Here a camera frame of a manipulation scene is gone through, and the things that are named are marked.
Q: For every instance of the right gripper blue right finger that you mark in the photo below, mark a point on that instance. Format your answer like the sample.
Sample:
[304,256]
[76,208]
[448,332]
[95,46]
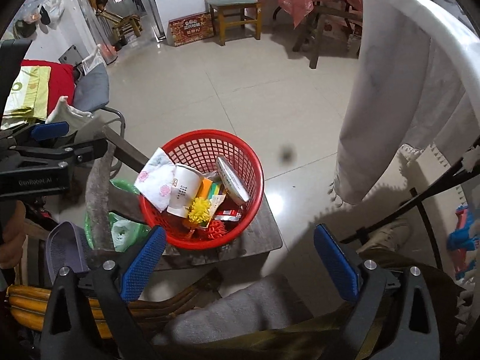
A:
[341,268]

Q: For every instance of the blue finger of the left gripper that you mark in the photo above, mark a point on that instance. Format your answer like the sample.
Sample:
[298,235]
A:
[88,151]
[41,132]

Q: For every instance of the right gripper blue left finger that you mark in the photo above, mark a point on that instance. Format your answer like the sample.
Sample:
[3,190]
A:
[138,263]

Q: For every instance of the white floral tissue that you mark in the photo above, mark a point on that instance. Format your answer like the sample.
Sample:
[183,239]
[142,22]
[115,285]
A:
[155,180]

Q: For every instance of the orange medicine box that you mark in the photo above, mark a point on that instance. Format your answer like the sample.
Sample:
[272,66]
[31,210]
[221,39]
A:
[212,190]

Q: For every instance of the red plastic basket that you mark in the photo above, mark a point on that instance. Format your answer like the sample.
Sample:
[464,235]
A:
[203,188]

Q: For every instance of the small paper carton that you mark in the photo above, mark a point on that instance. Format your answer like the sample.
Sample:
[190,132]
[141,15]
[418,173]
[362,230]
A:
[234,186]

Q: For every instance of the person's left hand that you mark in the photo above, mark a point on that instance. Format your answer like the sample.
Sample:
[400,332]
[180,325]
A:
[13,236]

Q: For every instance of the green plastic basket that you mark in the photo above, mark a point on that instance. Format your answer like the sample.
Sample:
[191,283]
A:
[124,231]

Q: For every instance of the dark low stool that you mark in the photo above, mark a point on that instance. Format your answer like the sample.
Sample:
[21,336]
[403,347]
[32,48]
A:
[235,232]

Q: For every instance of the red printed carton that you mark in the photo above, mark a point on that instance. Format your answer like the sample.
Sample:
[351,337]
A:
[188,29]

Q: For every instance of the wooden chair grey cushion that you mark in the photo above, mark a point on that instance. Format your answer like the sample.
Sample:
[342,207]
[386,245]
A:
[226,14]

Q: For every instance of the light blue tablecloth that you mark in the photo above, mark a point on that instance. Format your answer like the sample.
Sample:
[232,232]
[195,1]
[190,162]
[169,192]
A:
[417,85]

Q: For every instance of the wooden bench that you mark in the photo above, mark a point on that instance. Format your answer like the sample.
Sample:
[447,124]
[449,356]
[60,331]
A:
[329,25]

